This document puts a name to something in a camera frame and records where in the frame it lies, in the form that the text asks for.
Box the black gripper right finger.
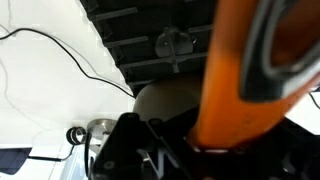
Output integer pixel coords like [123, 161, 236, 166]
[193, 118, 320, 180]

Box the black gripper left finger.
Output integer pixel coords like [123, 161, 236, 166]
[89, 113, 187, 180]

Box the grey pot with orange handle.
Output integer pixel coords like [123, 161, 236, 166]
[133, 0, 320, 149]

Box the stainless steel gas stove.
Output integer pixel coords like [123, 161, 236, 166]
[78, 0, 218, 94]

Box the thin black power cable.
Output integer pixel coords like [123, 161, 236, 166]
[0, 27, 136, 99]

